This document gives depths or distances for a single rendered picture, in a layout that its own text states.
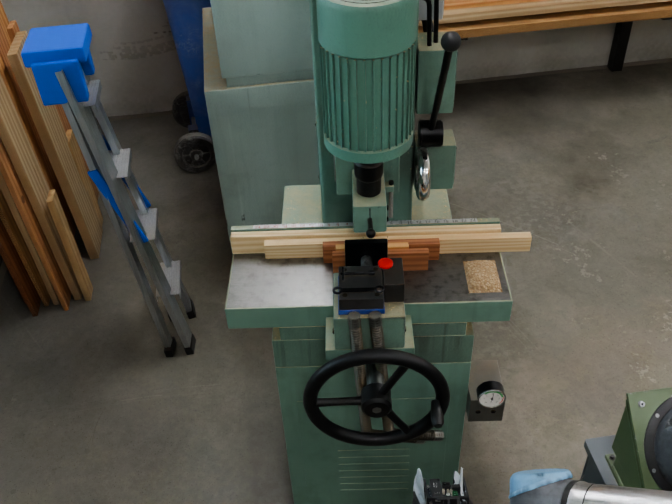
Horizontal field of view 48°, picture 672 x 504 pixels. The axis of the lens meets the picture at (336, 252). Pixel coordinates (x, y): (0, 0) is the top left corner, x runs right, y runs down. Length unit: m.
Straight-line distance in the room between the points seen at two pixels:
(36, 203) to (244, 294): 1.33
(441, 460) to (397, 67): 1.06
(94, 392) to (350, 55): 1.74
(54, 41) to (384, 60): 1.09
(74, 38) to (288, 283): 0.94
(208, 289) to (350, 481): 1.18
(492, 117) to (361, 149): 2.56
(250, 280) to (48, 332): 1.47
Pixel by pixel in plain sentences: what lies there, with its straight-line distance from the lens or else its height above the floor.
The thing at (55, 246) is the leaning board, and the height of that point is 0.28.
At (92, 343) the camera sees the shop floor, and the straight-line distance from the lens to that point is 2.90.
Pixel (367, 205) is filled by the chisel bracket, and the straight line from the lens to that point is 1.55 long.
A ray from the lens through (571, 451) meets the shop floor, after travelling 2.51.
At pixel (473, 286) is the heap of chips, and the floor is 0.91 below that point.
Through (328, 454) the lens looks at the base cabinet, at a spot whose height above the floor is 0.37.
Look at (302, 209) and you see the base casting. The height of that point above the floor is 0.80.
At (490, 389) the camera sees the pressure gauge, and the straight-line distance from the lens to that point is 1.72.
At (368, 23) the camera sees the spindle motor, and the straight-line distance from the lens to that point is 1.31.
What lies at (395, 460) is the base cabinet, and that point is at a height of 0.34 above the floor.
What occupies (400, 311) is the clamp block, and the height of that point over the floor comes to 0.96.
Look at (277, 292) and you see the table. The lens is 1.62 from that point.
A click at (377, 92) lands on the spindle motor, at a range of 1.37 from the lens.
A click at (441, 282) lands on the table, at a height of 0.90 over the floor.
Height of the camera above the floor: 2.01
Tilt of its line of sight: 41 degrees down
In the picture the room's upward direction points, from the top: 3 degrees counter-clockwise
